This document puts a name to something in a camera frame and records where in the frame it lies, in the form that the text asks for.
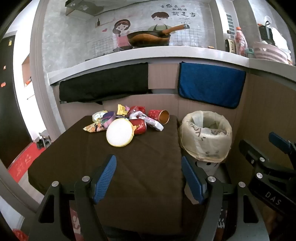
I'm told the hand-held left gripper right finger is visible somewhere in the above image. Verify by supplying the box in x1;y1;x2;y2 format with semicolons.
181;156;271;241

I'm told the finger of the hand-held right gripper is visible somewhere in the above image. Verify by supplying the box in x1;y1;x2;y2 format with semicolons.
269;132;296;163
239;139;272;173

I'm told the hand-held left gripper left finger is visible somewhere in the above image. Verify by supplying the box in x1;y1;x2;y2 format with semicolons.
28;154;117;241

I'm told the white trash bin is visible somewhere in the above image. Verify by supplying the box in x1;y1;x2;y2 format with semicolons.
195;160;221;179

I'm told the yellow white snack packet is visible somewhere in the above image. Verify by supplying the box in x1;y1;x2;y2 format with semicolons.
92;111;108;122

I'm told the white plastic wrapper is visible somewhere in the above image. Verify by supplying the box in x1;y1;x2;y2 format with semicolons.
139;115;164;131

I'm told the red paper cup gold interior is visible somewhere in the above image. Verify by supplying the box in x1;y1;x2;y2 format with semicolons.
148;109;170;125

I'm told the brown tablecloth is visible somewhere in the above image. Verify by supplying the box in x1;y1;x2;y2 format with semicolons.
27;115;185;232

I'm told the round white lid yellow rim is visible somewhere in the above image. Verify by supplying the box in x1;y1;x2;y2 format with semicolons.
106;118;135;147

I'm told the red patterned floor mat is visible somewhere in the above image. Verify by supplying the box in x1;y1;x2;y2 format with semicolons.
11;207;81;241

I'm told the orange yellow snack wrapper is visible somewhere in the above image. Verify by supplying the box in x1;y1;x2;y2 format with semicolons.
83;120;107;133

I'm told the purple snack packet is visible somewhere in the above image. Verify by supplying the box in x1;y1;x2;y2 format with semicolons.
102;111;116;128

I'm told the red snack packet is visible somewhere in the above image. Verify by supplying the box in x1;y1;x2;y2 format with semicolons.
129;118;147;135

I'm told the small yellow wrapper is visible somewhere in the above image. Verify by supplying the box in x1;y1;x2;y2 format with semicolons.
117;104;130;116

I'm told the blue hanging cloth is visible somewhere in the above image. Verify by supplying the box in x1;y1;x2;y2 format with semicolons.
178;61;247;109

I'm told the pink plastic basket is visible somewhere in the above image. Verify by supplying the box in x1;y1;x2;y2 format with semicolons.
253;42;289;63

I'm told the black hanging cloth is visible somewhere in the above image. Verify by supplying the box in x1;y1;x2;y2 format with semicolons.
59;62;149;105

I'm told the red label plastic bottle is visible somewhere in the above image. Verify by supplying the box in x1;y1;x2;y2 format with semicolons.
235;27;247;57

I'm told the dark sauce bottle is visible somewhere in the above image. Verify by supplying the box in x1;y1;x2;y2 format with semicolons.
224;30;236;55

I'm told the black knife block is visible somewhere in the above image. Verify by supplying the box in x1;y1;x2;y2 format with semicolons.
259;24;273;43

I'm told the grey kitchen countertop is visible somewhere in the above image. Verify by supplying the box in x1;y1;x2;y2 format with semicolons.
47;46;296;87

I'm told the grey range hood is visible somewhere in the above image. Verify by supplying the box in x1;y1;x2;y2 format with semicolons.
65;0;104;16

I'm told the wall socket strip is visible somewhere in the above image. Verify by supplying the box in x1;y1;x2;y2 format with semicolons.
226;13;233;35

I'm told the black wok with wooden handle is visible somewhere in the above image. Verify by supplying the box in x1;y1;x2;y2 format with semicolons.
127;24;190;48

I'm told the cartoon wall poster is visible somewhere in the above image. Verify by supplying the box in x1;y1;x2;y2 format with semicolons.
94;2;222;58

